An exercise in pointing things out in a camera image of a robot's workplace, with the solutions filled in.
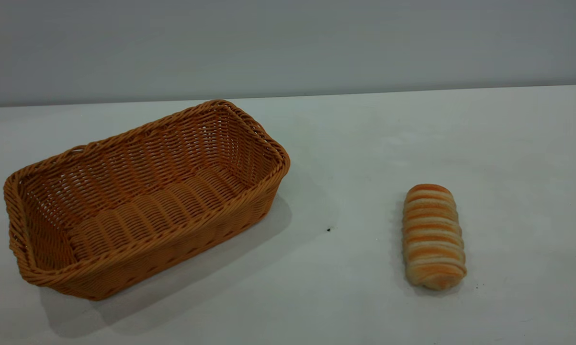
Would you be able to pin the orange woven wicker basket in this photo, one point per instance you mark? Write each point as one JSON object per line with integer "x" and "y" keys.
{"x": 139, "y": 215}

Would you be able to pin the striped bread roll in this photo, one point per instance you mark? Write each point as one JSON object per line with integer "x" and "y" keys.
{"x": 433, "y": 237}

